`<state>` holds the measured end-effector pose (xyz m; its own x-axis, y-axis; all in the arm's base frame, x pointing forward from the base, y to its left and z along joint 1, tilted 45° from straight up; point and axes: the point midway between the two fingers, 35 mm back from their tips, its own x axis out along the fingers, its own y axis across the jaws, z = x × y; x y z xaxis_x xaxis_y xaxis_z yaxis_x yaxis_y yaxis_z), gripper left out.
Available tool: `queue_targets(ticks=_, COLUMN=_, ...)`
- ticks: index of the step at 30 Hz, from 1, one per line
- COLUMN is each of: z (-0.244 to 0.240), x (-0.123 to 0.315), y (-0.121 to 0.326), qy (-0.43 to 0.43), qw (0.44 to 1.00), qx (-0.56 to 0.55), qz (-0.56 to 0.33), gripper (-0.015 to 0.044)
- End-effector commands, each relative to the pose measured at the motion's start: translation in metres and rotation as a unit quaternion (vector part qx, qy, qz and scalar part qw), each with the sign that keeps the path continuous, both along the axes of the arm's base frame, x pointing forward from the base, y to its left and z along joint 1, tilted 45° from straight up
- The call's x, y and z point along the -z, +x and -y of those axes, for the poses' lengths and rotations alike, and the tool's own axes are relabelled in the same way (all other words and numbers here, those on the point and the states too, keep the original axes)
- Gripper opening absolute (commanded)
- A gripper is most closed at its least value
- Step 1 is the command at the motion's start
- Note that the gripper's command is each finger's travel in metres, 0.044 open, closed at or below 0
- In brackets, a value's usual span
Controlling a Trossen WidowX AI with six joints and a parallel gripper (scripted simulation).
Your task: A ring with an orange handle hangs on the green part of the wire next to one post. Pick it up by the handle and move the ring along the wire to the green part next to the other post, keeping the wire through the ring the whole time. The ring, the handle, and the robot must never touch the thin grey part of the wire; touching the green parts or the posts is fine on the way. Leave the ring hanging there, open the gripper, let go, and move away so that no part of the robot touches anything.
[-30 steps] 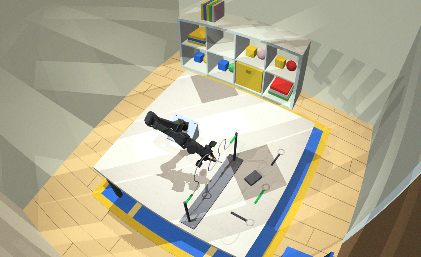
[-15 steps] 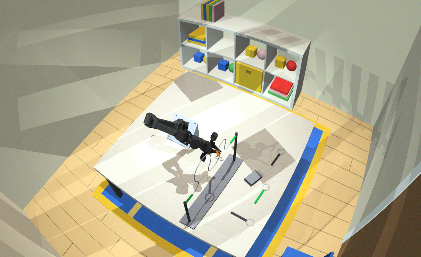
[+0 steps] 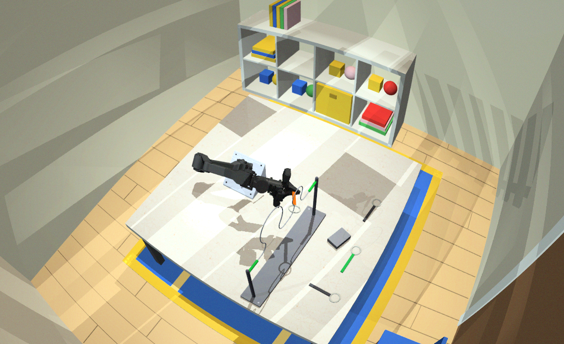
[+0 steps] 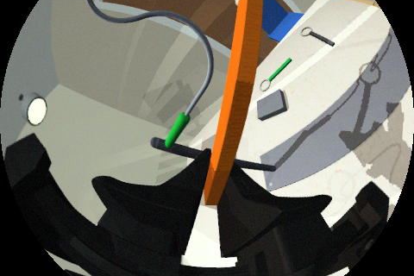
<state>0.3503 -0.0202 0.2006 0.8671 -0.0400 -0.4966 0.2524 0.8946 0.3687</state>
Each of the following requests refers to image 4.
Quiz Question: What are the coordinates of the grey loop with green handle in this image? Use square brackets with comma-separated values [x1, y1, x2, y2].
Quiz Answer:
[259, 58, 292, 92]

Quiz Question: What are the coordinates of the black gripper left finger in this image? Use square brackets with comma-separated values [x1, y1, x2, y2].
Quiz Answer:
[91, 148, 211, 255]

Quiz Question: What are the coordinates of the orange handle with grey loop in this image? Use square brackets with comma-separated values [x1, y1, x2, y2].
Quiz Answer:
[204, 0, 263, 204]

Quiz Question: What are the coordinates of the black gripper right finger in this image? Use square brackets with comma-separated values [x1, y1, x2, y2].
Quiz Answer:
[216, 162, 332, 258]

